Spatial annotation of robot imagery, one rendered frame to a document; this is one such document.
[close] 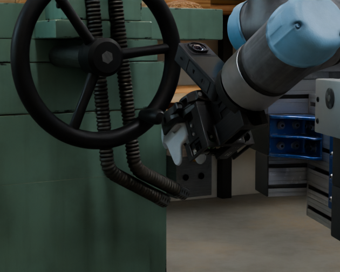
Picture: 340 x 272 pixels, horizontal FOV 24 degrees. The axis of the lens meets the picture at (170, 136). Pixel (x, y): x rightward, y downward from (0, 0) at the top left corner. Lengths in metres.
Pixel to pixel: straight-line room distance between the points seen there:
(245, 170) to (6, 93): 3.20
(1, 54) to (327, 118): 0.55
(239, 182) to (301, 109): 2.76
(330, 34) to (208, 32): 0.72
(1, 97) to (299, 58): 0.66
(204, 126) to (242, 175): 3.49
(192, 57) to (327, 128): 0.35
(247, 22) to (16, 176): 0.55
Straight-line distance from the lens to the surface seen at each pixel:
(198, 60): 1.01
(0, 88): 1.36
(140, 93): 1.47
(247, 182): 4.49
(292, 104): 1.71
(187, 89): 3.74
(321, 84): 1.31
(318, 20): 0.85
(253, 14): 1.02
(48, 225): 1.42
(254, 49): 0.88
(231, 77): 0.91
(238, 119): 0.94
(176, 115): 1.02
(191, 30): 1.52
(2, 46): 1.36
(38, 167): 1.40
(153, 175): 1.36
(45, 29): 1.34
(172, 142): 1.07
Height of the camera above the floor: 0.82
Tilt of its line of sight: 6 degrees down
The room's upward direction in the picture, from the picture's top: straight up
